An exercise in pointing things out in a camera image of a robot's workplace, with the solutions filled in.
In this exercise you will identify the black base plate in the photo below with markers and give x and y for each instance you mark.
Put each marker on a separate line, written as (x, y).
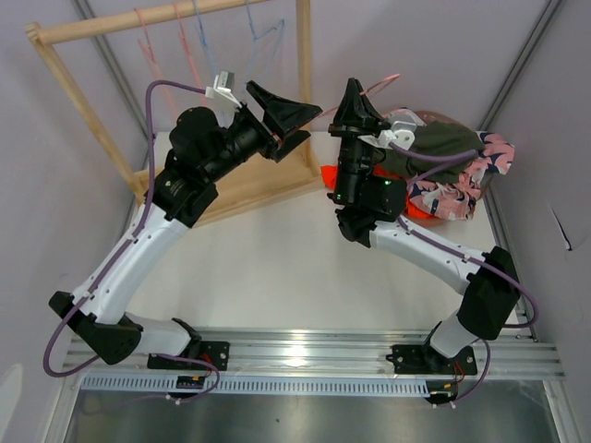
(215, 353)
(419, 359)

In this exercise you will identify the wooden clothes rack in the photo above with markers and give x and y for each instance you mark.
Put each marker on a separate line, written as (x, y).
(255, 184)

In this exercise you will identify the pink patterned shorts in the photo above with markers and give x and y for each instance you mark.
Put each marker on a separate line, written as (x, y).
(456, 202)

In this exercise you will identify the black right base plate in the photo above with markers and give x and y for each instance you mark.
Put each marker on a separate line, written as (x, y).
(419, 359)

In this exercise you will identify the pink translucent plastic basin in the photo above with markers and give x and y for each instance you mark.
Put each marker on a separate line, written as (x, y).
(429, 116)

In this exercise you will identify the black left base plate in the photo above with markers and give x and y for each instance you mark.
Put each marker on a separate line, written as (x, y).
(215, 353)

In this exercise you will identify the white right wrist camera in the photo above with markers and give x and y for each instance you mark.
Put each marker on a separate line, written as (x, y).
(399, 134)

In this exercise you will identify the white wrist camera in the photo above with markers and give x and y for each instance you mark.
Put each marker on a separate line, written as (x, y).
(220, 94)
(399, 134)

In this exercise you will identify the blue wire hanger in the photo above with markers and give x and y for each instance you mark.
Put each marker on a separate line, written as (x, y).
(204, 42)
(265, 45)

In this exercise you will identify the aluminium mounting rail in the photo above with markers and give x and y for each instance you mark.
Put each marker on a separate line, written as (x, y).
(358, 353)

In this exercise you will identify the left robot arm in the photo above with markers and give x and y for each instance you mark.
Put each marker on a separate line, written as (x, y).
(202, 153)

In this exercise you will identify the white slotted cable duct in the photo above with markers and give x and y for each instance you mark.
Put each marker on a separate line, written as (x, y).
(320, 386)

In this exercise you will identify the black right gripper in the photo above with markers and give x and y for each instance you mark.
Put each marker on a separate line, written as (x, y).
(355, 115)

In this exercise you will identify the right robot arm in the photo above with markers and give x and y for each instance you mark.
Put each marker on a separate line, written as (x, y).
(371, 213)

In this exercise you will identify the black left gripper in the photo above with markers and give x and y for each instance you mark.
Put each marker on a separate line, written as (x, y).
(284, 115)

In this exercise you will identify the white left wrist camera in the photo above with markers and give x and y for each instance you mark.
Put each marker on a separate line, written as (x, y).
(220, 94)

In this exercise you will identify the dark olive shorts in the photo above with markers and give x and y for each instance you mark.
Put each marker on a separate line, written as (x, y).
(435, 139)

